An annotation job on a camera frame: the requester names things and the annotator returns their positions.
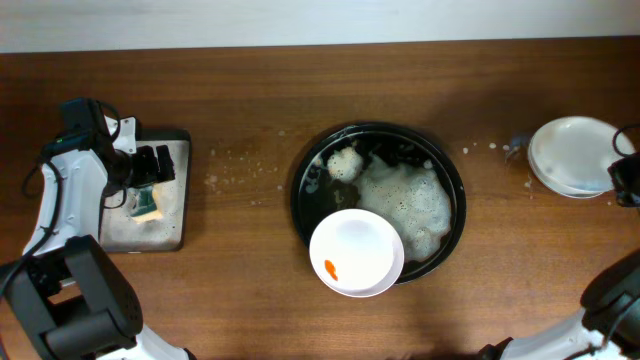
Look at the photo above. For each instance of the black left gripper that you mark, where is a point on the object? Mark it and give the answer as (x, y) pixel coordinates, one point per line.
(145, 166)

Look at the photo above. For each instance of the pink white plate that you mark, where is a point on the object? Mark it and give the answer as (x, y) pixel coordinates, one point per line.
(356, 253)

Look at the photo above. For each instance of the round black tray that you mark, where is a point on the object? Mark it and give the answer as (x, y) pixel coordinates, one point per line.
(393, 171)

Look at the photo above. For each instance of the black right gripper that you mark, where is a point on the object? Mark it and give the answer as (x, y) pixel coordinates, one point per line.
(625, 179)

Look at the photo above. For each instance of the black rectangular soap tray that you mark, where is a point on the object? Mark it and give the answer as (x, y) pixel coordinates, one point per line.
(119, 233)

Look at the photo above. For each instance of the pale blue plate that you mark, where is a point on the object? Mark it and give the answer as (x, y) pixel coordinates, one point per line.
(578, 150)

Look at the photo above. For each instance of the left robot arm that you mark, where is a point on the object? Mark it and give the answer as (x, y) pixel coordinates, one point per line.
(69, 297)

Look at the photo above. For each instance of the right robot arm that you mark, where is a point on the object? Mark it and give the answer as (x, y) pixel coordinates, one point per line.
(605, 327)

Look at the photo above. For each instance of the cream white plate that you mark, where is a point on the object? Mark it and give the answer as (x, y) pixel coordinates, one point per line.
(557, 187)

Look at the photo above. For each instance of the green yellow sponge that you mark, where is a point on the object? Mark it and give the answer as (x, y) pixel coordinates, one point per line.
(146, 208)

